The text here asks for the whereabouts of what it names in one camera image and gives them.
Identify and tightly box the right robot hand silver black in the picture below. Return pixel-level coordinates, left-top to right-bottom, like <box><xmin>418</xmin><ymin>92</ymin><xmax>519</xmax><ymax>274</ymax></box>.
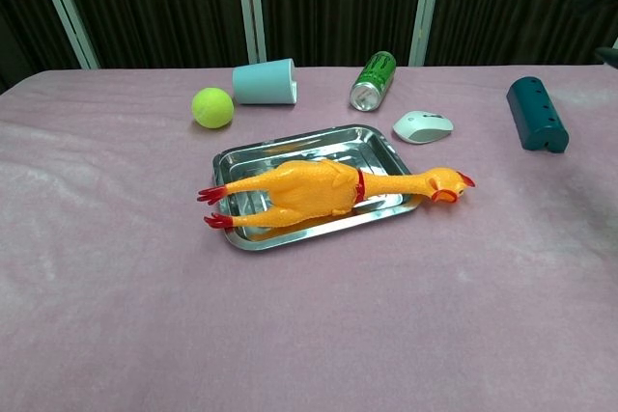
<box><xmin>574</xmin><ymin>0</ymin><xmax>618</xmax><ymax>69</ymax></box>

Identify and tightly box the yellow rubber chicken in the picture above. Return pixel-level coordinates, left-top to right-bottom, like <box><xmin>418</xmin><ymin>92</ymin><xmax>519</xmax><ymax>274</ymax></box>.
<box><xmin>196</xmin><ymin>158</ymin><xmax>477</xmax><ymax>231</ymax></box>

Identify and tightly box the silver metal tray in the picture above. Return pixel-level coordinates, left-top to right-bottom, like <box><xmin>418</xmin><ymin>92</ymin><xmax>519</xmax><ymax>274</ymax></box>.
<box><xmin>211</xmin><ymin>124</ymin><xmax>420</xmax><ymax>253</ymax></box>

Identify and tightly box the white computer mouse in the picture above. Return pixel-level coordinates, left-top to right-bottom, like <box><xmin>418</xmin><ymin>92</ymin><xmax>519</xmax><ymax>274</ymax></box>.
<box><xmin>391</xmin><ymin>110</ymin><xmax>455</xmax><ymax>144</ymax></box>

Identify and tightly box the green drink can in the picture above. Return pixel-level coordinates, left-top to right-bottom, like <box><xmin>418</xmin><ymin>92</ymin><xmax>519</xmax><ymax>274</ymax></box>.
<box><xmin>350</xmin><ymin>50</ymin><xmax>397</xmax><ymax>113</ymax></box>

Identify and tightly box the light blue plastic cup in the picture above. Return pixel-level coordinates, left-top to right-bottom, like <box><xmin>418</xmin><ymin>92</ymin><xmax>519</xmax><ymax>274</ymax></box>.
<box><xmin>232</xmin><ymin>58</ymin><xmax>298</xmax><ymax>106</ymax></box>

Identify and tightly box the yellow-green tennis ball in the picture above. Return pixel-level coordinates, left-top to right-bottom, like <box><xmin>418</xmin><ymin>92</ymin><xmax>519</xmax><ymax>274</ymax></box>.
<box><xmin>191</xmin><ymin>87</ymin><xmax>236</xmax><ymax>130</ymax></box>

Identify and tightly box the pink fleece tablecloth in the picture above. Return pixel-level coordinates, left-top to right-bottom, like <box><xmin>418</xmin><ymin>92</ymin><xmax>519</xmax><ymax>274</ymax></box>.
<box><xmin>0</xmin><ymin>64</ymin><xmax>618</xmax><ymax>412</ymax></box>

